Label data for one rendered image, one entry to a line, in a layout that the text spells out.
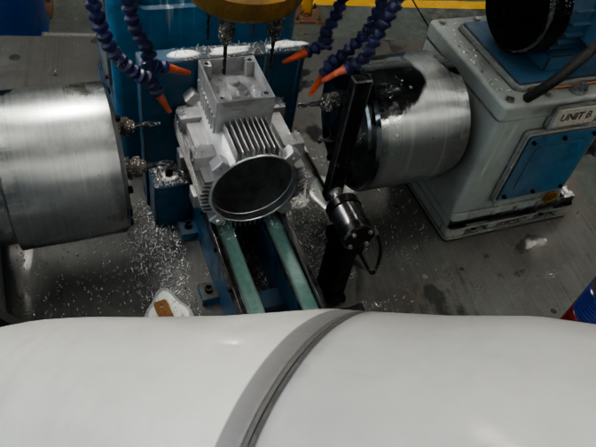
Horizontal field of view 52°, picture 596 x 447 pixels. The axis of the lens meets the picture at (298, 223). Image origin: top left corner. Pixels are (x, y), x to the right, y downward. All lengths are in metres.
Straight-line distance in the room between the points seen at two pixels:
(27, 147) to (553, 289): 1.03
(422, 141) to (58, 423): 0.99
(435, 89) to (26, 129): 0.67
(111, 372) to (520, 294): 1.22
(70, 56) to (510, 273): 1.19
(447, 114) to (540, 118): 0.18
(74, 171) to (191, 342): 0.80
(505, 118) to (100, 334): 1.02
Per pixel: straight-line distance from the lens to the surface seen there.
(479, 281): 1.33
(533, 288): 1.37
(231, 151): 1.01
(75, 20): 3.41
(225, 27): 0.94
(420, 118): 1.11
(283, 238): 1.12
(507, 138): 1.21
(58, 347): 0.19
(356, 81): 0.92
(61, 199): 0.95
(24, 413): 0.19
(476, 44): 1.27
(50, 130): 0.95
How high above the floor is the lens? 1.77
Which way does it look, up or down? 48 degrees down
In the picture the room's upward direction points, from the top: 12 degrees clockwise
